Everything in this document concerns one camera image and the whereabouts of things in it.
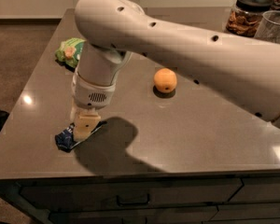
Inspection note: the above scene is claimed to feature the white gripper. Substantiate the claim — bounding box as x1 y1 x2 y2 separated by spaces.
70 73 115 142

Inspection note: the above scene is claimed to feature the blue rxbar blueberry wrapper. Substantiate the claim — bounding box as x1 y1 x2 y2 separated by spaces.
54 123 86 152

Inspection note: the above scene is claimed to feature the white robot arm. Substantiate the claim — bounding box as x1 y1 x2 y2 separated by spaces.
72 0 280 140

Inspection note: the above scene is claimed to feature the green snack bag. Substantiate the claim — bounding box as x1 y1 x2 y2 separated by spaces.
55 37 85 68

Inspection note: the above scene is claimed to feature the orange fruit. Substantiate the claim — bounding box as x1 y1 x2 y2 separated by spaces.
153 68 177 93

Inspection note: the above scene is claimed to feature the glass jar with black lid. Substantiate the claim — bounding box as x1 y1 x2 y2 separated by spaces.
226 0 273 37

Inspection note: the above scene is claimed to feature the clear plastic cup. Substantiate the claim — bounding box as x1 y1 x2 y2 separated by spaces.
254 10 280 44

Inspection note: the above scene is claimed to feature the dark cabinet drawer with handle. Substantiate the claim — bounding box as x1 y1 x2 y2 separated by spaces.
21 178 242 212

